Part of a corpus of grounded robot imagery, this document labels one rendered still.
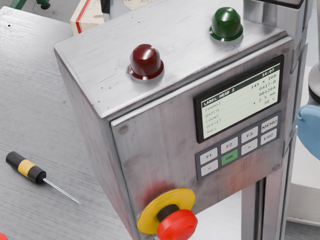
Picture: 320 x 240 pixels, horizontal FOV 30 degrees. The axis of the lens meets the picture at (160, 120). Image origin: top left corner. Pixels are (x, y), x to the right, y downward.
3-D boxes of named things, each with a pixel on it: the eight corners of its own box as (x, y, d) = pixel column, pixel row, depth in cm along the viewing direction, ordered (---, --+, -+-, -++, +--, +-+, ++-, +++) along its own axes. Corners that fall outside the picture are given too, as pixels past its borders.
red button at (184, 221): (145, 210, 52) (162, 236, 50) (183, 190, 53) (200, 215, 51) (150, 231, 55) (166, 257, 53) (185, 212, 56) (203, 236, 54)
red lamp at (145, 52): (124, 68, 45) (119, 46, 43) (154, 54, 46) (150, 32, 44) (140, 89, 44) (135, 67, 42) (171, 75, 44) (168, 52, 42)
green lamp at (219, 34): (203, 31, 47) (201, 9, 45) (231, 18, 47) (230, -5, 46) (221, 51, 45) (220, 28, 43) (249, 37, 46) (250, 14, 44)
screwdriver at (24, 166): (6, 165, 122) (2, 157, 120) (17, 155, 123) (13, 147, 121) (77, 214, 113) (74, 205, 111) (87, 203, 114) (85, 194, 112)
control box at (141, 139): (94, 176, 62) (50, 43, 48) (231, 106, 66) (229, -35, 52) (139, 252, 56) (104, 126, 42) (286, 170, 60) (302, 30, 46)
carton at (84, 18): (77, 48, 123) (69, 20, 118) (97, 9, 131) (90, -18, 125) (151, 57, 119) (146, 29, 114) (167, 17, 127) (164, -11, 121)
